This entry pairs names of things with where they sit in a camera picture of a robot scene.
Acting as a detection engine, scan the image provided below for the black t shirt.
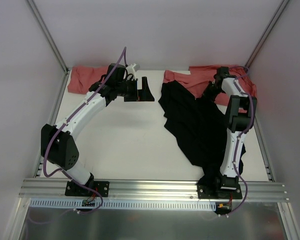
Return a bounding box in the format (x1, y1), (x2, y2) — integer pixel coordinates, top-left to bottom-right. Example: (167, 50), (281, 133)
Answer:
(158, 80), (246, 188)

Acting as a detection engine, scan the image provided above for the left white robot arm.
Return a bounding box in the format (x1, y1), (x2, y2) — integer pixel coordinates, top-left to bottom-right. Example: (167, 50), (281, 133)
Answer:
(40, 63), (155, 196)

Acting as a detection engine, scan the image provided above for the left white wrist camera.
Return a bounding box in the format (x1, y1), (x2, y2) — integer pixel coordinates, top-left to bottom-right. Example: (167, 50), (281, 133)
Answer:
(126, 63), (140, 76)

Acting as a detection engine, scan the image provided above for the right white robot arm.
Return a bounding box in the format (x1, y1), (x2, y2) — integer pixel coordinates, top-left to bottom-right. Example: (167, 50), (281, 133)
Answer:
(202, 66), (257, 199)

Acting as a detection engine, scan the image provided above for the crumpled red t shirt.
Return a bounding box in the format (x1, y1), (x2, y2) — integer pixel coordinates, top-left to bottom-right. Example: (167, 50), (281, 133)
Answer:
(163, 65), (257, 98)

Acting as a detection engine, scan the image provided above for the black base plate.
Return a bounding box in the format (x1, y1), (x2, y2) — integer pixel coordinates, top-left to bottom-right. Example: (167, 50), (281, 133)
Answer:
(64, 180), (110, 197)
(196, 184), (243, 200)

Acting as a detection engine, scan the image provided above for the folded red t shirt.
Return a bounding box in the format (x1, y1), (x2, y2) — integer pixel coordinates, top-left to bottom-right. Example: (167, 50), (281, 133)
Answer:
(67, 65), (108, 95)

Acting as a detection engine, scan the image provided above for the aluminium front rail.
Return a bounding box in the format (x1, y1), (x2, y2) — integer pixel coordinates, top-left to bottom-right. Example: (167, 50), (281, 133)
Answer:
(18, 177), (290, 203)

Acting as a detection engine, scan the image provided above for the white slotted cable duct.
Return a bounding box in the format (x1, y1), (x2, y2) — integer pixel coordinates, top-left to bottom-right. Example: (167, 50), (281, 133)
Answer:
(29, 198), (216, 212)

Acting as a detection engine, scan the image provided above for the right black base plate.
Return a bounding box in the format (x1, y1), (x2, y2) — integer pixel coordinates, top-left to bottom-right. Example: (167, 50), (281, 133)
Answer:
(196, 184), (243, 200)

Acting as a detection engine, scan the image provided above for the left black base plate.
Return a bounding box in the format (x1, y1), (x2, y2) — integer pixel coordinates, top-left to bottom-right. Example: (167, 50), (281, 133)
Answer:
(64, 180), (110, 197)

